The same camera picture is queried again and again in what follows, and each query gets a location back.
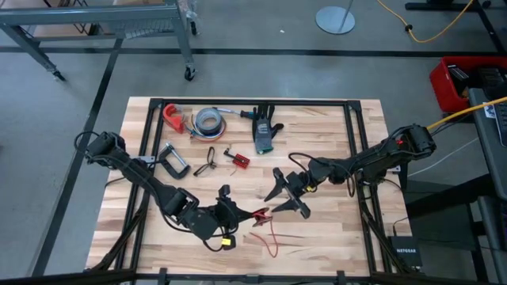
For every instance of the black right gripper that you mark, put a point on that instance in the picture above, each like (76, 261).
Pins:
(298, 184)

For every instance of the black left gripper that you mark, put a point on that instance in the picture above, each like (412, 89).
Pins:
(227, 215)

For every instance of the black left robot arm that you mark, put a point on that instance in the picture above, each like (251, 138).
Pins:
(146, 180)

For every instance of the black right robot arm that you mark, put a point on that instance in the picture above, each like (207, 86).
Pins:
(376, 158)

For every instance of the red bit holder block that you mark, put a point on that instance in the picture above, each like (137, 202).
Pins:
(240, 160)

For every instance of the grey work glove green cuff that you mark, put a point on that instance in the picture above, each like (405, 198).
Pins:
(262, 134)

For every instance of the small black angled plug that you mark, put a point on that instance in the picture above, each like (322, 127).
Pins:
(227, 151)

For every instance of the grey metal C-clamp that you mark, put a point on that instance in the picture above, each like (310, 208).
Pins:
(176, 174)

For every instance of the red plastic clamp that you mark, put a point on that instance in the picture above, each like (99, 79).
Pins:
(174, 120)

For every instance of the round metal stand base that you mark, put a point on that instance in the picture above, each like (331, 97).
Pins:
(334, 20)

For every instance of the red plastic bin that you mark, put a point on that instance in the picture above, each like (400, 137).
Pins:
(439, 91)

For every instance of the grey desk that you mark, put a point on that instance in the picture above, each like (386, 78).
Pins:
(485, 158)

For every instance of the black rectangular device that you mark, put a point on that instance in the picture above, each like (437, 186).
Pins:
(458, 79)

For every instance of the black equipment bundle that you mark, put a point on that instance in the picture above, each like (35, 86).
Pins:
(491, 81)

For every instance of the grey metal cart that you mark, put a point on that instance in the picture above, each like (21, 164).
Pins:
(91, 14)

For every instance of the black aluminium rig frame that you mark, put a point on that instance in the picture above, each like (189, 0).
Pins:
(253, 102)

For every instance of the grey duct tape roll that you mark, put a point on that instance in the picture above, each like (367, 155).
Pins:
(200, 118)

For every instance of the black Netgear network switch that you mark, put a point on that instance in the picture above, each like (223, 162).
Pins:
(406, 251)

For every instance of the black table leg frame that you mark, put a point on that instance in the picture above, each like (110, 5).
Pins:
(435, 6)

